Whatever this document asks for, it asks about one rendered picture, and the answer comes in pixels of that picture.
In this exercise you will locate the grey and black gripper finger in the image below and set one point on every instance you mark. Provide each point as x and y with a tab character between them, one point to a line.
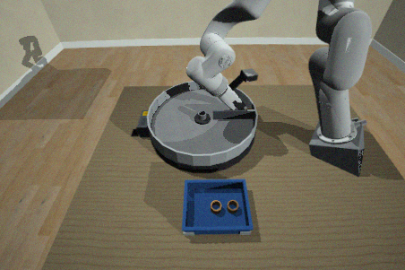
239	106

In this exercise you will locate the blue crate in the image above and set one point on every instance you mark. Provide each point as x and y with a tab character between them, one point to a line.
197	215

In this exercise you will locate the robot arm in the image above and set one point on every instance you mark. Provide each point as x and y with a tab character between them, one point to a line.
347	28

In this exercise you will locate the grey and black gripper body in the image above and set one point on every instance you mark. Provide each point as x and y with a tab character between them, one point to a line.
228	96

